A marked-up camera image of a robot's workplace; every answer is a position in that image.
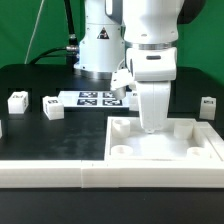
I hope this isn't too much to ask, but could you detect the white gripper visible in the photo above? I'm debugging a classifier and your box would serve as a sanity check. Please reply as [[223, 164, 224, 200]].
[[126, 47, 177, 133]]

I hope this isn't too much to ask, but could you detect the white square tabletop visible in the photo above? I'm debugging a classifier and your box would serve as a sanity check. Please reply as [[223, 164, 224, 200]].
[[104, 117, 224, 161]]

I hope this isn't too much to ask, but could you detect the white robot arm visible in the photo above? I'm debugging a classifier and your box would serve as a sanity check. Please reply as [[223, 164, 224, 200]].
[[74, 0, 185, 132]]

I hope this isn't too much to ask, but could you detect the white L-shaped obstacle fence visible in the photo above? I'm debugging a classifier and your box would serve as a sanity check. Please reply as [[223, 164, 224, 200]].
[[0, 122, 224, 188]]

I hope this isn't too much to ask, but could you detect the black cable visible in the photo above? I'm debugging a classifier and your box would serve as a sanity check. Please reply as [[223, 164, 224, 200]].
[[28, 0, 81, 65]]

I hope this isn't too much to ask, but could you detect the white marker base plate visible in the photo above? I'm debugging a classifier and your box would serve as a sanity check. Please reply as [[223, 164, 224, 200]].
[[58, 91, 130, 108]]

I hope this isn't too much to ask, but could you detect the white thin cable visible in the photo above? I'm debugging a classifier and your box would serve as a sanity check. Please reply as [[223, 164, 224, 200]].
[[24, 0, 46, 65]]

